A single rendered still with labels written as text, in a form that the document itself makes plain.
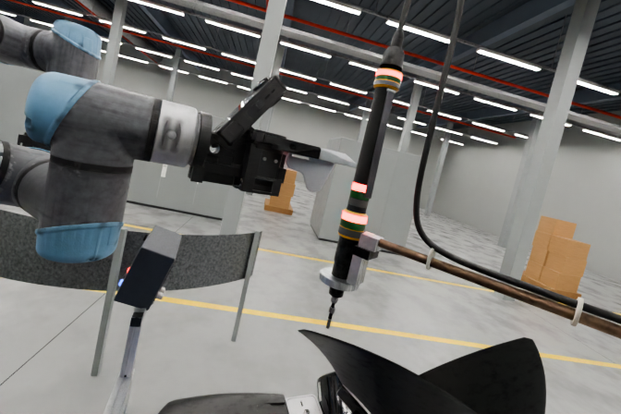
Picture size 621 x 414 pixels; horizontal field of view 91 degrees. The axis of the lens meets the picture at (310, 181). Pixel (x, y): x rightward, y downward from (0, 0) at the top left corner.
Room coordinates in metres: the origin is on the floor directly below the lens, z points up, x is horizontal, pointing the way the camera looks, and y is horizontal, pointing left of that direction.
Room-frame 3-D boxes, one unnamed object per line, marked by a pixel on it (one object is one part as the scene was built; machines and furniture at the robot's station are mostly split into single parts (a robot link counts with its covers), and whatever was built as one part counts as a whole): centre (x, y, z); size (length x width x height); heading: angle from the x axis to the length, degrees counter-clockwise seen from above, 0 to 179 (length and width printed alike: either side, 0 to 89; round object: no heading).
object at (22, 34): (0.56, 0.59, 1.73); 0.11 x 0.11 x 0.08; 3
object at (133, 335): (0.90, 0.43, 0.96); 0.03 x 0.03 x 0.20; 19
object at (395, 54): (0.52, -0.09, 1.65); 0.04 x 0.04 x 0.46
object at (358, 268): (0.51, -0.10, 1.49); 0.09 x 0.07 x 0.10; 54
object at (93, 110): (0.33, 0.24, 1.63); 0.11 x 0.08 x 0.09; 119
